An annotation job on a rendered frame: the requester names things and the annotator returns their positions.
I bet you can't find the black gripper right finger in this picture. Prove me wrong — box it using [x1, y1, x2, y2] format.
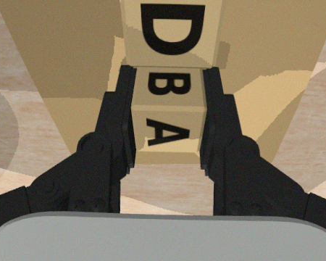
[199, 67, 326, 229]

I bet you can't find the tan square mat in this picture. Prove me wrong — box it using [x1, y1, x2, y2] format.
[0, 0, 326, 164]

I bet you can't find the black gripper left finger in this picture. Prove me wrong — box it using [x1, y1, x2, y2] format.
[0, 65, 137, 227]

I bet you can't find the tan letter block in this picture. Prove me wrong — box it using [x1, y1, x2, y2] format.
[120, 0, 227, 69]
[131, 67, 207, 152]

